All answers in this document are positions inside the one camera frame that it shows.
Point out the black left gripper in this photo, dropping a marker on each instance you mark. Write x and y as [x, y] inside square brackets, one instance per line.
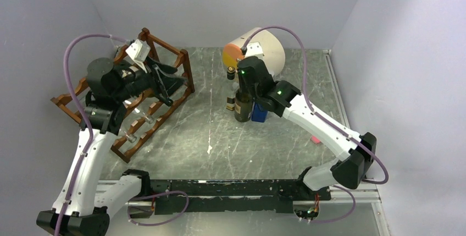
[167, 86]

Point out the blue bottle with silver cap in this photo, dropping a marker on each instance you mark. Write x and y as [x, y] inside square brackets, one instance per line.
[259, 113]

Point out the dark green wine bottle front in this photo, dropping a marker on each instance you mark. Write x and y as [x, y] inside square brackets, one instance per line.
[136, 81]

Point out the clear bottle with black cap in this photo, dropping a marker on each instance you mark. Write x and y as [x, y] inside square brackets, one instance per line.
[230, 101]

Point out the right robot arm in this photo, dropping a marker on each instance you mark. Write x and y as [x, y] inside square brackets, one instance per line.
[351, 149]

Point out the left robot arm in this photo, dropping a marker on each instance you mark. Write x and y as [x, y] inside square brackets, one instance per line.
[79, 210]

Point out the brown wooden wine rack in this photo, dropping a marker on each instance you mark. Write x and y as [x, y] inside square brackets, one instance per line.
[109, 106]

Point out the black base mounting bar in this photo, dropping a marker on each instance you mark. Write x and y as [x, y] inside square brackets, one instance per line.
[191, 195]

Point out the pink eraser block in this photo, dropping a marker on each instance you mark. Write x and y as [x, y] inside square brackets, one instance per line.
[315, 140]

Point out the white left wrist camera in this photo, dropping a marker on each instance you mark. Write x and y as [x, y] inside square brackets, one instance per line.
[138, 51]

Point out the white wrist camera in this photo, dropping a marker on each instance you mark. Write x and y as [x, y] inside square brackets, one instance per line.
[138, 51]
[253, 49]

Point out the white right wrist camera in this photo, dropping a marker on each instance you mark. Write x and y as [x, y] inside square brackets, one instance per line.
[253, 49]

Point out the aluminium frame rail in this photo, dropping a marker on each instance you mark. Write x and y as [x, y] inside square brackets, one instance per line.
[308, 211]

